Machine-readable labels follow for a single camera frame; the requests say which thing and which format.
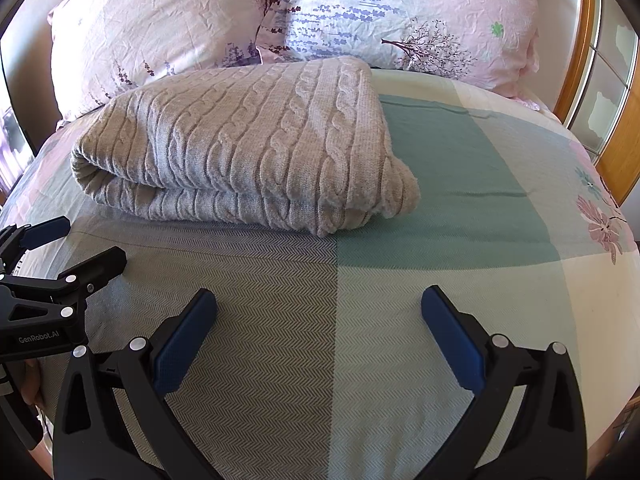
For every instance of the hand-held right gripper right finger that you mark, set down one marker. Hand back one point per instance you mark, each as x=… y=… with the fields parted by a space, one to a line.
x=452 y=345

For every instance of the frosted glass panel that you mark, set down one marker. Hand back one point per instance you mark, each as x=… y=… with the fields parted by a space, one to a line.
x=607 y=95

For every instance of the person's left hand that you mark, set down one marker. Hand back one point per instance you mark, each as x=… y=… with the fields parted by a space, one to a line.
x=34 y=382

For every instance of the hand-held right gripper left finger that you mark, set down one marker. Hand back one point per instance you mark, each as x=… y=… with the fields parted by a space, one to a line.
x=182 y=345

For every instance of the checked bed cover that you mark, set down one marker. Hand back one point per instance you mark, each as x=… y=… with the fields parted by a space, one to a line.
x=350 y=320

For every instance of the pink and white floral pillow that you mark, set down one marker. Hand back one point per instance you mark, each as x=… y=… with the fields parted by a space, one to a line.
x=400 y=5

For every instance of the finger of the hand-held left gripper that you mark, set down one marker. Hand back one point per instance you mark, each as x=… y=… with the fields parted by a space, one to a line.
x=45 y=232
x=102 y=264

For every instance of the floral bed sheet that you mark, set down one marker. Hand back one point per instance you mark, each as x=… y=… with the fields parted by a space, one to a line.
x=602 y=222

